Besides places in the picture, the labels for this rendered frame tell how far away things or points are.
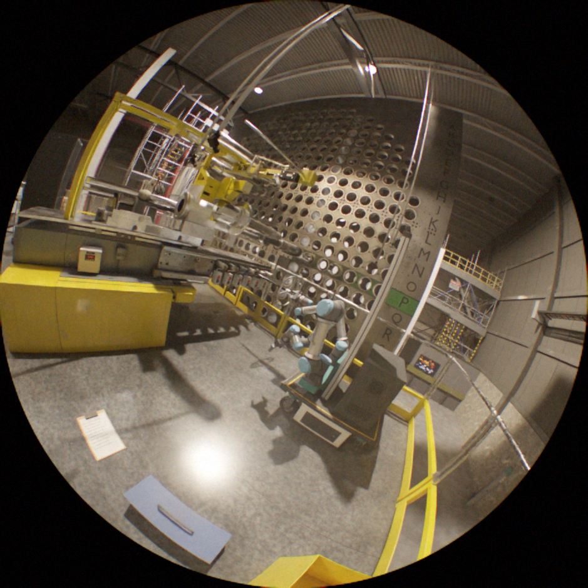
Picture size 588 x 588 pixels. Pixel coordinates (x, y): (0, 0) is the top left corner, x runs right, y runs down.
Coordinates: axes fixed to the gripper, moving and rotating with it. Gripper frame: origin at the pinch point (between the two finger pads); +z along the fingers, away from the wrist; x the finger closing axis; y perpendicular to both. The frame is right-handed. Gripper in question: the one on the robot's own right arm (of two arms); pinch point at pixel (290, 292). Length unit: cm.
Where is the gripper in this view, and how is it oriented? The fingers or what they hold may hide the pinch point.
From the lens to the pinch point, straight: 227.2
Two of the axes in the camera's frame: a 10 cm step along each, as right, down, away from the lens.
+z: -7.6, -4.3, 4.9
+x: -6.4, 6.0, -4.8
